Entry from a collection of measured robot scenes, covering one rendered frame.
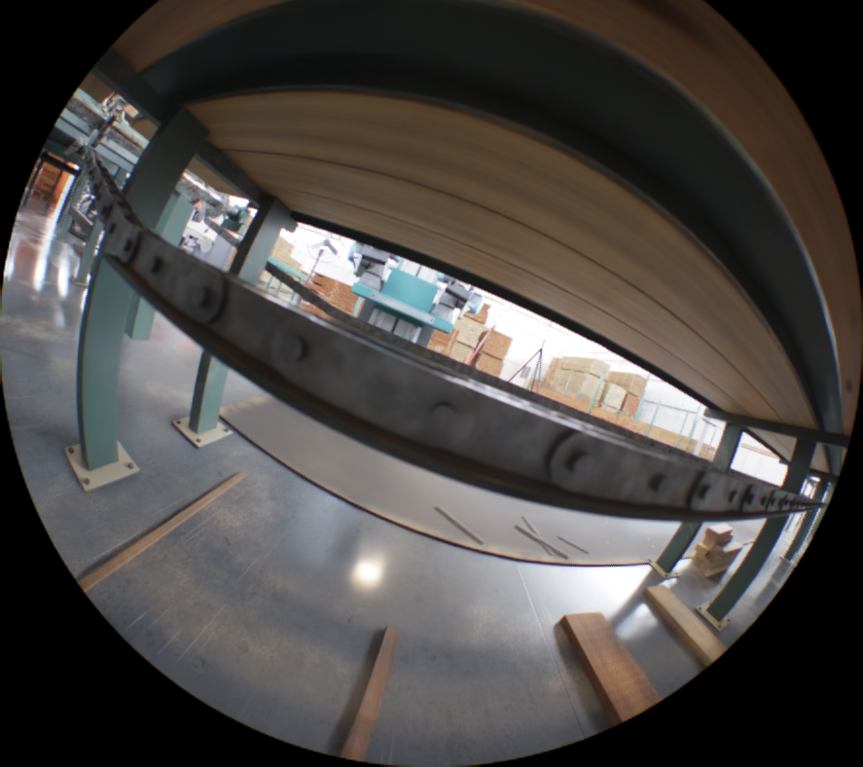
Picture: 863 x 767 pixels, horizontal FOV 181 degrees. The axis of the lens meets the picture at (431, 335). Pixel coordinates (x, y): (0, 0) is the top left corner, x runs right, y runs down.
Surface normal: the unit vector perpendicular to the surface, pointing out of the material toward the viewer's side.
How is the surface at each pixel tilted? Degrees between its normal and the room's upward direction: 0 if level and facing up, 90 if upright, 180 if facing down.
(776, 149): 180
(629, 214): 180
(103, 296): 90
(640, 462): 90
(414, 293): 90
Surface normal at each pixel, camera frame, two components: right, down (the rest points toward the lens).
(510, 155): -0.39, 0.92
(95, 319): 0.92, 0.39
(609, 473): -0.01, -0.04
